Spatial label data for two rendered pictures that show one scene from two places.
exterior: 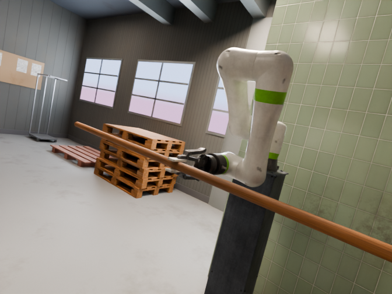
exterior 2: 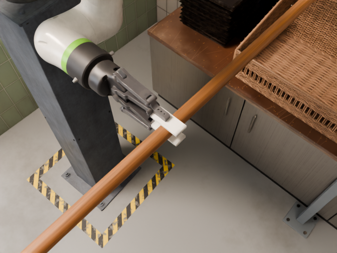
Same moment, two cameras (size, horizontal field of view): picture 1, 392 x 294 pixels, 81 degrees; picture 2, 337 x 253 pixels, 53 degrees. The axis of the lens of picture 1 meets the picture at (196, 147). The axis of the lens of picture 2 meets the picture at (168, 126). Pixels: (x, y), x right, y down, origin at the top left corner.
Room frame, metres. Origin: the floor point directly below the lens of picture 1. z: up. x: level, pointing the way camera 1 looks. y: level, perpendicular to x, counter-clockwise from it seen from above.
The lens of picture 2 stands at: (0.75, 0.41, 1.77)
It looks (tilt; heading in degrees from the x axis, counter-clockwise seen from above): 58 degrees down; 274
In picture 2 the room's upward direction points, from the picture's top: straight up
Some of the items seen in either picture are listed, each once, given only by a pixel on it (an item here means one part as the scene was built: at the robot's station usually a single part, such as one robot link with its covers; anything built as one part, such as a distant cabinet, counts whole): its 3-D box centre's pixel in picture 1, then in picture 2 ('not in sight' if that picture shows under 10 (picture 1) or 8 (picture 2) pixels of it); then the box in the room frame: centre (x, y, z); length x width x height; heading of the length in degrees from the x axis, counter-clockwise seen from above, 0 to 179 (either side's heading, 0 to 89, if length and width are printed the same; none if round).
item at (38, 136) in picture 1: (47, 108); not in sight; (5.90, 3.95, 0.83); 0.61 x 0.50 x 1.65; 55
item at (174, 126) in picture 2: (177, 159); (168, 121); (0.78, 0.05, 1.21); 0.07 x 0.03 x 0.01; 142
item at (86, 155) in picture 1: (86, 156); not in sight; (5.06, 2.36, 0.06); 1.43 x 0.97 x 0.13; 55
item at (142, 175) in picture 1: (139, 158); not in sight; (4.14, 0.96, 0.48); 1.32 x 0.90 x 0.96; 55
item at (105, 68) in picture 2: (203, 164); (114, 84); (0.90, -0.04, 1.20); 0.09 x 0.07 x 0.08; 142
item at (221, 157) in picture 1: (214, 164); (93, 66); (0.96, -0.09, 1.20); 0.12 x 0.06 x 0.09; 52
